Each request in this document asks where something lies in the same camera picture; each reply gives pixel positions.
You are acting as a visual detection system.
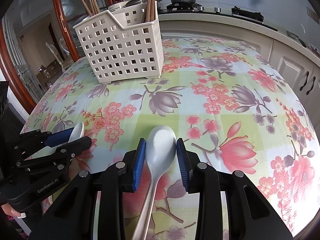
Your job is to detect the floral tablecloth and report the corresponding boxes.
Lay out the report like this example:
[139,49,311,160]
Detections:
[21,36,320,240]

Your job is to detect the white dining chair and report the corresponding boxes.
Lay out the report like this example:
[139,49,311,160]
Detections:
[44,37,71,72]

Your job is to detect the stainless steel rice cooker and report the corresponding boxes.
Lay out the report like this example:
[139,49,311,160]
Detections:
[108,0,147,12]

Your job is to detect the red wooden sliding door frame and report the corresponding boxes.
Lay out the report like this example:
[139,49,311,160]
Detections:
[1,0,122,112]

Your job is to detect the white lower kitchen cabinets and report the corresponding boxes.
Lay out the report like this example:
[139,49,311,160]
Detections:
[159,13,319,111]

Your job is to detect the cardboard boxes on floor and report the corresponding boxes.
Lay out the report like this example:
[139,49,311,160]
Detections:
[36,60,62,89]

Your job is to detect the brown chopstick bundle left compartment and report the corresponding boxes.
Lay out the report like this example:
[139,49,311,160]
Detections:
[81,0,100,17]

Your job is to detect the person's hand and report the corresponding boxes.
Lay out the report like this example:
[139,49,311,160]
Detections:
[1,203,26,219]

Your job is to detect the black gas cooktop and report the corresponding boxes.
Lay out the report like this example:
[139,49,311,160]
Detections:
[158,7,280,31]

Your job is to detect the white ceramic spoon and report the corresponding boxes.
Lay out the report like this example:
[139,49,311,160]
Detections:
[131,126,176,240]
[25,122,84,160]

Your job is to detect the cream perforated utensil basket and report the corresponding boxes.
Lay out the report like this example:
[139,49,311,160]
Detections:
[73,3,164,83]

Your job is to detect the small ladle on counter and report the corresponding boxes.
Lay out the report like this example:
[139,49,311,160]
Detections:
[286,31,307,48]

